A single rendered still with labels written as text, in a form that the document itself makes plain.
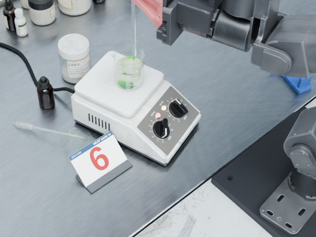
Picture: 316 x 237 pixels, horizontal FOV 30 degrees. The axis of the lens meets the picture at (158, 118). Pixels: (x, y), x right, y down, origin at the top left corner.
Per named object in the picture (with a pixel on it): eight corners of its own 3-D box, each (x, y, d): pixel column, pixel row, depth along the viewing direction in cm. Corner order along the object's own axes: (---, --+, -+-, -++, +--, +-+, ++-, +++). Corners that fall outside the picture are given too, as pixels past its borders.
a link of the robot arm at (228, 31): (208, 7, 79) (255, 23, 77) (225, -15, 83) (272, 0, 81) (205, 46, 85) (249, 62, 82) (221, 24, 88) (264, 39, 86)
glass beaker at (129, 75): (142, 71, 106) (142, 36, 100) (146, 92, 102) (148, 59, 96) (108, 74, 105) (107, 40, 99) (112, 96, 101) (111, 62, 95)
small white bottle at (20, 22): (14, 34, 123) (10, 11, 119) (21, 28, 125) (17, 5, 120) (23, 38, 123) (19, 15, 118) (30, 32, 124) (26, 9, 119)
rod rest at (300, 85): (312, 90, 116) (316, 76, 114) (297, 95, 115) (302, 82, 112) (283, 58, 122) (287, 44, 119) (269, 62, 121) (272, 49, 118)
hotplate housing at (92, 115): (201, 121, 110) (205, 91, 104) (166, 169, 102) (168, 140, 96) (102, 75, 116) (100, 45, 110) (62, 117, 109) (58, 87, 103)
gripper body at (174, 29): (158, 7, 81) (207, 23, 78) (192, -30, 87) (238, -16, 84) (158, 43, 86) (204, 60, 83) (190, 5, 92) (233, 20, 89)
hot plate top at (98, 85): (166, 77, 106) (166, 73, 105) (130, 120, 99) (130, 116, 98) (110, 52, 109) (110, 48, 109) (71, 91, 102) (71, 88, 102)
